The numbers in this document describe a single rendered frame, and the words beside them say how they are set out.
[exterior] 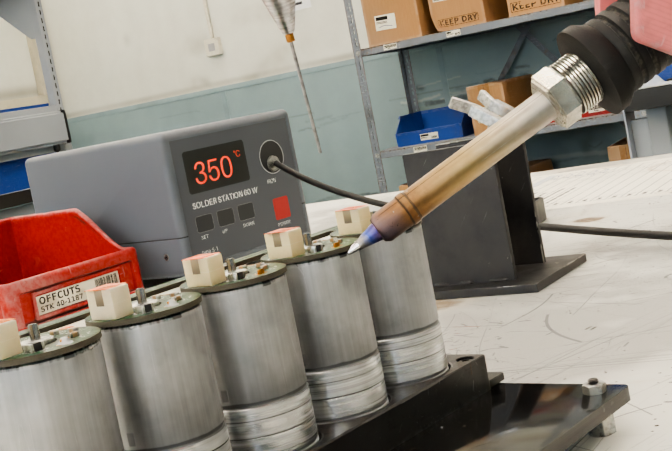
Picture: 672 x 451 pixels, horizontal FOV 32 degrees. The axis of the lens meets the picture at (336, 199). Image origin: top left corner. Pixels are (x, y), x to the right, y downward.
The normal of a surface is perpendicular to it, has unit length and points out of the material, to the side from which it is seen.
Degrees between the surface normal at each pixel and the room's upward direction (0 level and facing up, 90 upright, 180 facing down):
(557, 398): 0
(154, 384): 90
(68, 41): 90
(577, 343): 0
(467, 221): 90
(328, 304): 90
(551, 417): 0
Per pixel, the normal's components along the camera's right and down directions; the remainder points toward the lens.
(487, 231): -0.52, 0.18
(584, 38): -0.37, -0.56
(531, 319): -0.19, -0.98
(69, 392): 0.55, -0.03
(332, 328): 0.15, 0.06
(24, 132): 0.85, -0.12
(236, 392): -0.28, 0.14
